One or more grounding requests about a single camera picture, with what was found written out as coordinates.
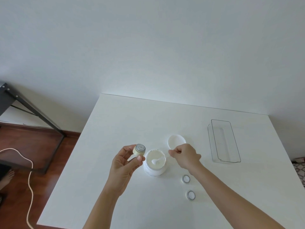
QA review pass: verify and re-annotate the person's right hand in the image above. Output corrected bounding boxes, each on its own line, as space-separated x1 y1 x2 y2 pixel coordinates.
168 143 202 170

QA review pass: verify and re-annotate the person's left hand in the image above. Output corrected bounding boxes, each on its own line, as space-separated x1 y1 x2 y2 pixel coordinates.
108 145 146 191

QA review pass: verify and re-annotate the small cream jar silver lid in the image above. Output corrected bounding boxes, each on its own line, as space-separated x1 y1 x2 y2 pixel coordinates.
133 144 146 157

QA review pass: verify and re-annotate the person's right forearm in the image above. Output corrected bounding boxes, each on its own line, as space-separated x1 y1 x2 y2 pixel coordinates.
191 163 287 229

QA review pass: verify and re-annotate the person's left forearm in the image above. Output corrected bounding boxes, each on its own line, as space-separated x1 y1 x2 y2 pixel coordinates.
82 182 121 229

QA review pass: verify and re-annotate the white round jar lid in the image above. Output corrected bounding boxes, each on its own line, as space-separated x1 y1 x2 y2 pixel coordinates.
168 134 186 150

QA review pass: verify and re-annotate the large white cream jar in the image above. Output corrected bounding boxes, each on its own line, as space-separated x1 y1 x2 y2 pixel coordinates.
144 149 167 177

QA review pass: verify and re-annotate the clear plastic storage box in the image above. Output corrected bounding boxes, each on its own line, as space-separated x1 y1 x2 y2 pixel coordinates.
207 119 241 164

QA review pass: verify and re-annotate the patterned rug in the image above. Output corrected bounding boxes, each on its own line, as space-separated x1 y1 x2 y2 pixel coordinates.
291 158 305 189

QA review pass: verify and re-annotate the white cable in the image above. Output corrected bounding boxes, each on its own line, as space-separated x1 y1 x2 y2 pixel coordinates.
0 148 34 229

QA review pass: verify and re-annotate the black metal table frame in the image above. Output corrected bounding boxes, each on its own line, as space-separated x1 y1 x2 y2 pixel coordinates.
0 81 66 175

